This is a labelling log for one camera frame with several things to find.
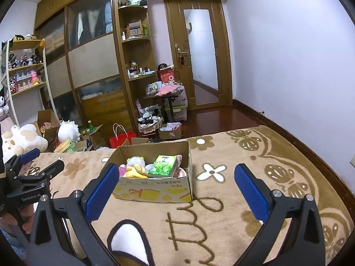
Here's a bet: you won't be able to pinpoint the red gift bag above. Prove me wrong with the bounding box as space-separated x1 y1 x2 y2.
109 123 137 149

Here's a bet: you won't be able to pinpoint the white spiky-haired plush head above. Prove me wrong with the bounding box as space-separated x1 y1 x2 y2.
57 120 81 144

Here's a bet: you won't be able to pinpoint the white display rack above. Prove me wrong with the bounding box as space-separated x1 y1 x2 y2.
0 35 52 128

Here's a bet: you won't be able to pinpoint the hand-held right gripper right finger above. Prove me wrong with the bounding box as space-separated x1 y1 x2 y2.
234 163 326 266

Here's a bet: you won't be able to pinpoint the zebra striped toy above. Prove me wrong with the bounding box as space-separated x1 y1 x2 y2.
139 105 163 122

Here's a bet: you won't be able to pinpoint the wooden door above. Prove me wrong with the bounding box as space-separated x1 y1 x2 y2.
164 0 233 110

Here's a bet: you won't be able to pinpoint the black and white plush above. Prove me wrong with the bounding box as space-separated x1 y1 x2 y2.
0 87 12 121

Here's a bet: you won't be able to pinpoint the clear storage bin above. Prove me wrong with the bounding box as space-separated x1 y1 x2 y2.
164 89 188 122

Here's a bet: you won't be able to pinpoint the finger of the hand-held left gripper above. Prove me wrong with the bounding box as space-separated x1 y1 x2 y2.
4 148 41 176
17 159 65 185

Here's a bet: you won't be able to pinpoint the flat cardboard box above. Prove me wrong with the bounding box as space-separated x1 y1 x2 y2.
122 137 153 146

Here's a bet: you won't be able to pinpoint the person's left hand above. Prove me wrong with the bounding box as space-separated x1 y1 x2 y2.
0 203 36 237

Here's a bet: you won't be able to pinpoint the wooden wardrobe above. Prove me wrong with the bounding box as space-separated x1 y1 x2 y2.
35 0 134 139

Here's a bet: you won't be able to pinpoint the red paper box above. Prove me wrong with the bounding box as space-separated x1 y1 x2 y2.
157 68 175 83

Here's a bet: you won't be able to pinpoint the wooden photo frame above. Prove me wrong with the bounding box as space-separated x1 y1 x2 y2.
126 19 143 38

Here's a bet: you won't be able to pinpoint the small wooden table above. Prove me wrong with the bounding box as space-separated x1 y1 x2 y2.
143 93 179 122

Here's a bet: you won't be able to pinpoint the small cardboard box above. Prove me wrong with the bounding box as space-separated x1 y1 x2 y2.
159 123 183 140

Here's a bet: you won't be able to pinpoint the green and yellow plush toy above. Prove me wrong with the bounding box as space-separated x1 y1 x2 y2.
54 140 78 153

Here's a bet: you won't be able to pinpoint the cardboard box with bottles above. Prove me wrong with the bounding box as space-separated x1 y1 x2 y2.
80 125 107 150

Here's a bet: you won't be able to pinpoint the yellow duck plush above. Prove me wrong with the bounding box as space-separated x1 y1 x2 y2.
123 156 150 179

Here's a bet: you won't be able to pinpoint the brown floral plush blanket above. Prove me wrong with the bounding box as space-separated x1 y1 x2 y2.
28 125 355 266

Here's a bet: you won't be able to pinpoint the row of small figures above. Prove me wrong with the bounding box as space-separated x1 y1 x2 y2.
8 53 42 68

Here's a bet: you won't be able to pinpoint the tall open cardboard box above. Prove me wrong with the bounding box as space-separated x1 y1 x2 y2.
37 109 60 142

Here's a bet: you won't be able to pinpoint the lace-trimmed wicker basket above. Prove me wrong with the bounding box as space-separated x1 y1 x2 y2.
138 116 164 135

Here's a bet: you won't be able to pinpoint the cream spotted plush dog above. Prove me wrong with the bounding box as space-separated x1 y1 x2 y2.
1 123 49 156

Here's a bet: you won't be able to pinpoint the clear boxes on table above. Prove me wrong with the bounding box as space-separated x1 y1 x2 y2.
146 82 164 96

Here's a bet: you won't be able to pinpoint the green tissue pack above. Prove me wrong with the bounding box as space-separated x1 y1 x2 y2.
148 155 178 178

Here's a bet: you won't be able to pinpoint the wooden corner shelf unit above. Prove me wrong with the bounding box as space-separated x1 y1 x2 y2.
114 0 167 133

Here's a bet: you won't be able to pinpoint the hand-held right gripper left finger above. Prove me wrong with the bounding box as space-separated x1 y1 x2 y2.
29 163 120 266

